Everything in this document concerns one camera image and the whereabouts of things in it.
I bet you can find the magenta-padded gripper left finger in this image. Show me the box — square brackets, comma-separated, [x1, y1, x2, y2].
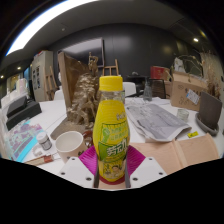
[58, 145, 101, 190]

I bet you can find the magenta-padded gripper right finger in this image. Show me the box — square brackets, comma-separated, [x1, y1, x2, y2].
[124, 145, 168, 190]

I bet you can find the yellow drink bottle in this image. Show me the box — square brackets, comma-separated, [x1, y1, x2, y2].
[92, 75, 131, 183]

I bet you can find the tan folding board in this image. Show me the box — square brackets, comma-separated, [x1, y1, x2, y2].
[128, 133, 219, 176]

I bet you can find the white dotted cup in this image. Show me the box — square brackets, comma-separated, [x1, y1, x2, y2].
[54, 130, 88, 164]

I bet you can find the flat round red coaster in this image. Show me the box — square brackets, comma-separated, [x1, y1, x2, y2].
[99, 174, 127, 186]

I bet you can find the small white paint jar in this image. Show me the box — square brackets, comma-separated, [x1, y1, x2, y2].
[35, 131, 53, 151]

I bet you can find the grey newspaper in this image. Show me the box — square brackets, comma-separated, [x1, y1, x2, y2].
[124, 101, 193, 143]

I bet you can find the small yellow tag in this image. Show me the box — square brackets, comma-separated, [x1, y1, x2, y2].
[187, 131, 200, 139]

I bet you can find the small glass jar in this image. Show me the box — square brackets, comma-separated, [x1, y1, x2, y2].
[176, 108, 190, 123]

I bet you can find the purple and teal print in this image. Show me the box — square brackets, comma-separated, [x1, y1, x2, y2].
[4, 121, 44, 163]

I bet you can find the brown wooden sculpture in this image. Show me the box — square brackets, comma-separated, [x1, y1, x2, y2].
[49, 50, 101, 141]

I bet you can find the white chair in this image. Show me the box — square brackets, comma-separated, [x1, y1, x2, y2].
[122, 81, 137, 98]
[53, 89, 65, 101]

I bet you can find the black box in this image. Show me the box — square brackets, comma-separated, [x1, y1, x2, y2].
[5, 95, 43, 131]

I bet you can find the cardboard box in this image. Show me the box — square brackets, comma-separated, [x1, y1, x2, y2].
[169, 71, 209, 112]

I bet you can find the wooden easel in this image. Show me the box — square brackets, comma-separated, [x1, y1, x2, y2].
[102, 58, 120, 77]
[44, 65, 58, 101]

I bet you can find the red box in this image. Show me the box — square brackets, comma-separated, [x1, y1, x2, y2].
[149, 65, 166, 80]

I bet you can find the white shelf cabinet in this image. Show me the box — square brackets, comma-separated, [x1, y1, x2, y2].
[30, 50, 54, 103]

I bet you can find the white ceiling light panel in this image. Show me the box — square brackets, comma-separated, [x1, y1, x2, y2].
[5, 0, 101, 56]

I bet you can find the wooden-handled tool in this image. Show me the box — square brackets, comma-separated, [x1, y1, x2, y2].
[24, 153, 63, 167]

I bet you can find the black wall screen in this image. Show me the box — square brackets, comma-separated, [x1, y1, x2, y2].
[58, 37, 104, 68]

